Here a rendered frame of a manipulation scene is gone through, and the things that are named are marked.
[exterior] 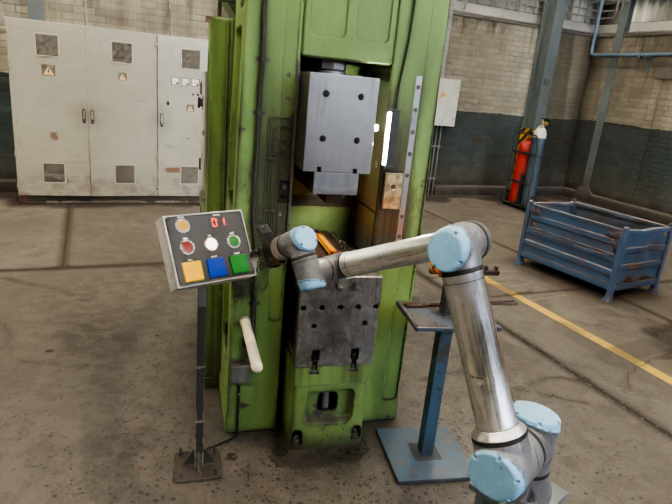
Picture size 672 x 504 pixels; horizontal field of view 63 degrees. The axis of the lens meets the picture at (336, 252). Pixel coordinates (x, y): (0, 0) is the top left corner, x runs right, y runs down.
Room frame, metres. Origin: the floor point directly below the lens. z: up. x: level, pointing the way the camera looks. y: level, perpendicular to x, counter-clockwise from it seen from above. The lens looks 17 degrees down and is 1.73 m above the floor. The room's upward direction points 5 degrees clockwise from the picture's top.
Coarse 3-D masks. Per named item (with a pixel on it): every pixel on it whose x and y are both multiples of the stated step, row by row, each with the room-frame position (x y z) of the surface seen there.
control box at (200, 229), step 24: (168, 216) 2.00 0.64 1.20; (192, 216) 2.06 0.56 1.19; (216, 216) 2.12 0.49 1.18; (240, 216) 2.19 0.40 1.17; (168, 240) 1.95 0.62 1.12; (192, 240) 2.01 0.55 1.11; (216, 240) 2.07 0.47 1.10; (240, 240) 2.13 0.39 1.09; (168, 264) 1.94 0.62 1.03; (192, 288) 1.98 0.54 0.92
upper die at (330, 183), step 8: (296, 168) 2.67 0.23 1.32; (296, 176) 2.66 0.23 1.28; (304, 176) 2.49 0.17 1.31; (312, 176) 2.34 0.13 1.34; (320, 176) 2.33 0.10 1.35; (328, 176) 2.34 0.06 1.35; (336, 176) 2.35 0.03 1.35; (344, 176) 2.36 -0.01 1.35; (352, 176) 2.37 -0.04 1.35; (304, 184) 2.48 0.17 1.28; (312, 184) 2.33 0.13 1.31; (320, 184) 2.33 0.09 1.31; (328, 184) 2.34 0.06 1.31; (336, 184) 2.35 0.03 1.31; (344, 184) 2.36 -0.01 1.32; (352, 184) 2.37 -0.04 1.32; (312, 192) 2.32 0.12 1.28; (320, 192) 2.33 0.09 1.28; (328, 192) 2.34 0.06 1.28; (336, 192) 2.35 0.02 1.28; (344, 192) 2.36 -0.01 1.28; (352, 192) 2.37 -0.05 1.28
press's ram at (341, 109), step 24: (312, 72) 2.31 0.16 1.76; (312, 96) 2.31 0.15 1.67; (336, 96) 2.34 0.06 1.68; (360, 96) 2.37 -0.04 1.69; (312, 120) 2.31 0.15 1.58; (336, 120) 2.34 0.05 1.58; (360, 120) 2.37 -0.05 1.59; (312, 144) 2.32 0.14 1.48; (336, 144) 2.35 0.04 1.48; (360, 144) 2.38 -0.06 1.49; (312, 168) 2.32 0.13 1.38; (336, 168) 2.35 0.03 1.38; (360, 168) 2.38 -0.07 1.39
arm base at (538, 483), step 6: (534, 480) 1.35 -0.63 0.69; (540, 480) 1.35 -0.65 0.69; (546, 480) 1.37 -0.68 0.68; (528, 486) 1.34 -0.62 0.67; (534, 486) 1.34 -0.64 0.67; (540, 486) 1.35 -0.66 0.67; (546, 486) 1.36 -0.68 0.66; (528, 492) 1.34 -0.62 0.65; (534, 492) 1.34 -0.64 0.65; (540, 492) 1.34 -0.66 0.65; (546, 492) 1.35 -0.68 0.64; (522, 498) 1.33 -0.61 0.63; (528, 498) 1.34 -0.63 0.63; (534, 498) 1.33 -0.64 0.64; (540, 498) 1.34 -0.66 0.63; (546, 498) 1.35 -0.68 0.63
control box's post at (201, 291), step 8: (200, 288) 2.09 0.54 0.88; (200, 296) 2.09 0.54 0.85; (200, 304) 2.09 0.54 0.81; (200, 312) 2.09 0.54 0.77; (200, 320) 2.09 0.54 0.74; (200, 328) 2.09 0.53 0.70; (200, 336) 2.09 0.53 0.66; (200, 344) 2.09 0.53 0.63; (200, 352) 2.09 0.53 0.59; (200, 360) 2.09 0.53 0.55; (200, 376) 2.09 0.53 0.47; (200, 384) 2.09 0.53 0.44; (200, 392) 2.10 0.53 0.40; (200, 400) 2.10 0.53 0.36; (200, 408) 2.10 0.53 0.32; (200, 416) 2.10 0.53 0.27; (200, 424) 2.10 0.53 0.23; (200, 432) 2.10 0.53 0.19; (200, 440) 2.10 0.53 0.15; (200, 448) 2.10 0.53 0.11; (200, 464) 2.10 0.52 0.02
